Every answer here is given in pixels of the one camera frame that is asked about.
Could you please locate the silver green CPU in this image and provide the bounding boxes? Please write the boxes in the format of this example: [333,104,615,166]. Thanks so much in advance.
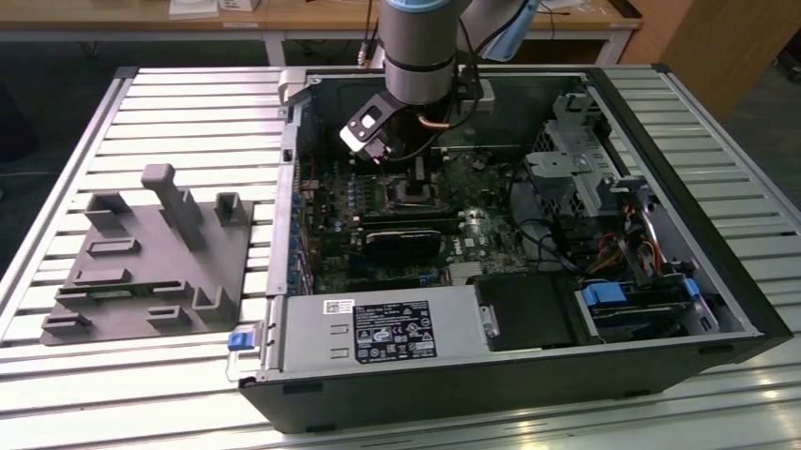
[394,183,433,203]

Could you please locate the CPU socket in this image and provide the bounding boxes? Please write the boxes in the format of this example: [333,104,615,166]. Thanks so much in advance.
[382,173,445,211]

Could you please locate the black RAM slot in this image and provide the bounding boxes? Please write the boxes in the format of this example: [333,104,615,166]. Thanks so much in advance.
[360,211,464,222]
[362,218,465,232]

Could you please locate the green motherboard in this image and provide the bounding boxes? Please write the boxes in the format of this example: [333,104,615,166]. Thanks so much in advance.
[293,149,533,292]

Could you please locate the black graphics card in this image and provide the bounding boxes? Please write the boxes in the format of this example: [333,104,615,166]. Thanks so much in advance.
[364,228,444,263]

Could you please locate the grey metal drive cage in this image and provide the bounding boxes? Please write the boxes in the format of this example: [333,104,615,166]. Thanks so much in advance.
[525,93,659,221]

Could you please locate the large white box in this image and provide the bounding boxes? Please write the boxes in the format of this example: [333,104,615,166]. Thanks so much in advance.
[169,0,222,21]

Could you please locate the black plastic shroud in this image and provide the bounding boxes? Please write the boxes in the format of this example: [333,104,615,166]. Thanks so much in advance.
[472,274,593,353]

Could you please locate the blue disk carrier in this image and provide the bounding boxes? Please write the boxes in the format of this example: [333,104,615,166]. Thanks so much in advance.
[581,279,628,310]

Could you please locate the grey power supply unit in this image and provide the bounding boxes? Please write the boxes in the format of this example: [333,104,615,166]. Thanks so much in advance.
[274,285,496,381]

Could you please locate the grey parts rack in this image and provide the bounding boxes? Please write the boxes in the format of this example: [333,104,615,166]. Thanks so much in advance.
[38,163,257,347]

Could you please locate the wooden cabinet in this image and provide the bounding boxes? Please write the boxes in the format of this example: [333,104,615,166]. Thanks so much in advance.
[616,0,801,124]

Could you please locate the blue case latch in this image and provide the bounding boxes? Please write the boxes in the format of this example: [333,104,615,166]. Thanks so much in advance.
[229,330,262,352]

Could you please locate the wooden desk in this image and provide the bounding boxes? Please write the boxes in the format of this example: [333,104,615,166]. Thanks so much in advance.
[0,0,645,67]

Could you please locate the green RAM stick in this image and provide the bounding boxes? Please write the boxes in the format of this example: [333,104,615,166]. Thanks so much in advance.
[81,284,158,297]

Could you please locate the black PC case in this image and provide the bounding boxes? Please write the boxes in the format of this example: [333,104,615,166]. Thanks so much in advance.
[237,63,795,435]

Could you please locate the black chair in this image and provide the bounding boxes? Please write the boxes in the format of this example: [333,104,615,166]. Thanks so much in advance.
[0,79,37,165]

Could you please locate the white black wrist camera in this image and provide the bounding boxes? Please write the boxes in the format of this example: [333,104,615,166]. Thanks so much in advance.
[340,93,402,152]

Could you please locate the black power cable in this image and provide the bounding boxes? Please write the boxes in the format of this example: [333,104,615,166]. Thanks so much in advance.
[511,218,591,276]

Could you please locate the orange yellow power wires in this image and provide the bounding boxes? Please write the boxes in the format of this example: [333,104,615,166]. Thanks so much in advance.
[597,233,665,274]

